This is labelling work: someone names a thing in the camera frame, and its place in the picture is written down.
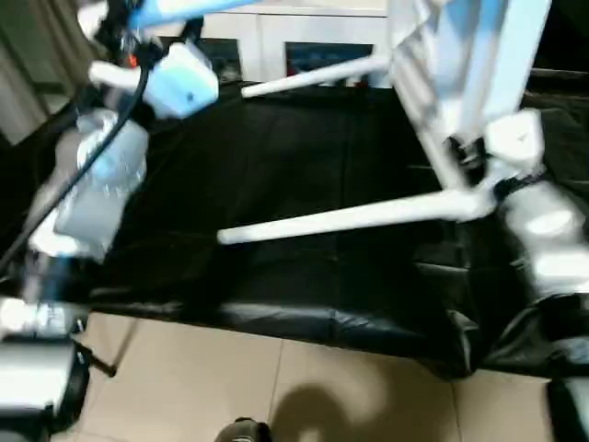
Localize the white plastic table leg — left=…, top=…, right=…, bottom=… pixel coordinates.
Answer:
left=216, top=187, right=499, bottom=246
left=127, top=0, right=266, bottom=31
left=240, top=53, right=392, bottom=99

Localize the white plastic table top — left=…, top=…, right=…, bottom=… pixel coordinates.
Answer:
left=388, top=0, right=554, bottom=221

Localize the grey curtain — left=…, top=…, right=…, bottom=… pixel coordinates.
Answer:
left=0, top=0, right=100, bottom=146

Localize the white glass-door cabinet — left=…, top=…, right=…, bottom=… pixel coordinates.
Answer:
left=197, top=0, right=392, bottom=88

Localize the black work mat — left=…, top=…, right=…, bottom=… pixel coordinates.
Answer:
left=0, top=68, right=589, bottom=381

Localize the black tripod leg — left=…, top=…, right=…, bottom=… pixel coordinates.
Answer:
left=73, top=317, right=140, bottom=379

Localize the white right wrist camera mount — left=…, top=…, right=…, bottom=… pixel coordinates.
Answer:
left=482, top=109, right=548, bottom=186

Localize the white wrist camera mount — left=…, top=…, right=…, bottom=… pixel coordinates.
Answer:
left=88, top=40, right=221, bottom=122
left=482, top=109, right=548, bottom=186

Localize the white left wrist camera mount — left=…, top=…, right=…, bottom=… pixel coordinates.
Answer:
left=88, top=40, right=221, bottom=122

